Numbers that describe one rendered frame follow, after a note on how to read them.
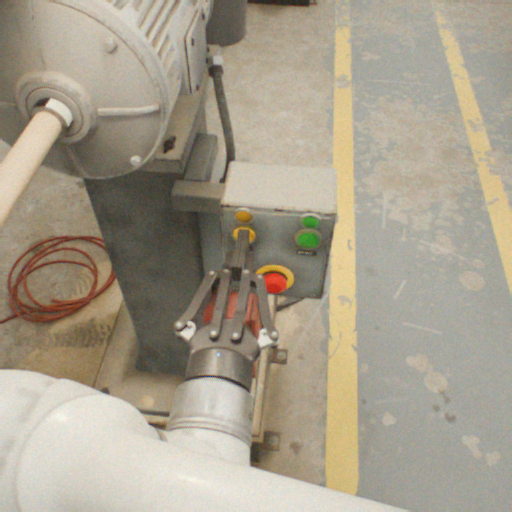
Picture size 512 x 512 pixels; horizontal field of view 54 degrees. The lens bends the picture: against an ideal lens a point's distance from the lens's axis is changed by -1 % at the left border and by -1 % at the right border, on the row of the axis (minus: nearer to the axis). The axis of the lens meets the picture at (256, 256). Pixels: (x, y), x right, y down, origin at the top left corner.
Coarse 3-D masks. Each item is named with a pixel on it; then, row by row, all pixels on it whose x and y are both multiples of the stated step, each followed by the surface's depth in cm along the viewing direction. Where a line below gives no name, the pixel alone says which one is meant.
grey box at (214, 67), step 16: (208, 64) 77; (224, 96) 80; (224, 112) 81; (224, 128) 84; (224, 160) 104; (240, 160) 104; (224, 176) 94; (208, 224) 100; (208, 240) 104; (208, 256) 108
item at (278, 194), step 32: (224, 192) 69; (256, 192) 69; (288, 192) 69; (320, 192) 69; (224, 224) 71; (256, 224) 70; (288, 224) 69; (224, 256) 77; (256, 256) 75; (288, 256) 74; (320, 256) 73; (288, 288) 80; (320, 288) 79
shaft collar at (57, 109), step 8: (40, 104) 57; (48, 104) 57; (56, 104) 57; (32, 112) 57; (40, 112) 57; (48, 112) 57; (56, 112) 57; (64, 112) 58; (64, 120) 57; (72, 120) 59; (64, 128) 58
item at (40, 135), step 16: (32, 128) 55; (48, 128) 56; (16, 144) 53; (32, 144) 53; (48, 144) 55; (16, 160) 51; (32, 160) 53; (0, 176) 49; (16, 176) 50; (32, 176) 53; (0, 192) 48; (16, 192) 50; (0, 208) 48; (0, 224) 48
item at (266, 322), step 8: (256, 280) 64; (264, 280) 64; (264, 288) 63; (264, 296) 62; (264, 304) 62; (264, 312) 61; (264, 320) 60; (264, 328) 59; (272, 328) 59; (272, 336) 59
